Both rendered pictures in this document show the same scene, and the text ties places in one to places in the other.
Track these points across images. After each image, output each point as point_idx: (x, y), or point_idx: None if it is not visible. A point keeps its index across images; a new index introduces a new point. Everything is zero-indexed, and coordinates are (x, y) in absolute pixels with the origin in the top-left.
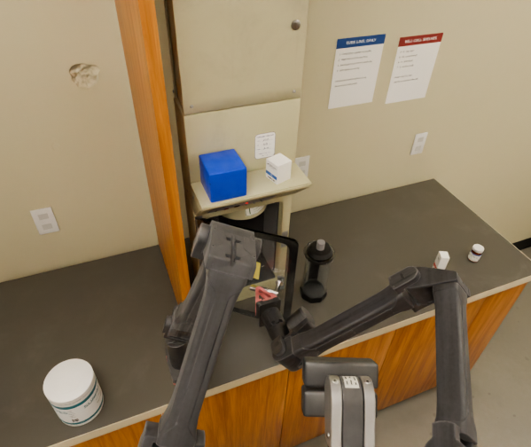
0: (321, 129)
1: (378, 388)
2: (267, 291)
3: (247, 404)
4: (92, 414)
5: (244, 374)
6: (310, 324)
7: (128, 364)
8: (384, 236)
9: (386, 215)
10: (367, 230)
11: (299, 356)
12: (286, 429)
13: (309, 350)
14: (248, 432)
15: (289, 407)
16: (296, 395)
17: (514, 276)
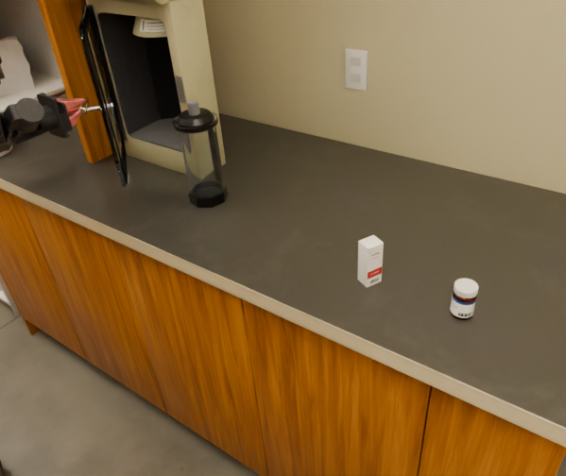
0: (384, 8)
1: (269, 435)
2: (76, 101)
3: (94, 271)
4: None
5: (58, 201)
6: (11, 110)
7: (42, 151)
8: (389, 212)
9: (445, 199)
10: (383, 195)
11: None
12: (159, 375)
13: None
14: (114, 327)
15: (145, 330)
16: (144, 313)
17: (486, 382)
